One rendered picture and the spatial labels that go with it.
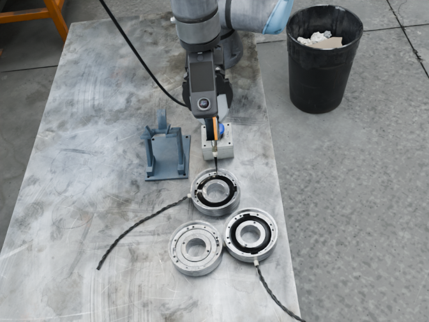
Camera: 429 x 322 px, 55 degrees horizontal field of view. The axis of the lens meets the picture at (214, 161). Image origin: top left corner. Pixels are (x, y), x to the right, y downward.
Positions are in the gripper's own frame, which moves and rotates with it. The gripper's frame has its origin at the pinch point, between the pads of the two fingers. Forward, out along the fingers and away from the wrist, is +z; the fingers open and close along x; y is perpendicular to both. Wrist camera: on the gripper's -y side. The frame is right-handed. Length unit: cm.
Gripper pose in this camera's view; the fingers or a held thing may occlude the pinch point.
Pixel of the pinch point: (212, 121)
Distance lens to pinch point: 84.7
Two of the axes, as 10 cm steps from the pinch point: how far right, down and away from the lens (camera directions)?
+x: -9.9, 0.6, 0.9
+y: 0.1, -7.9, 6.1
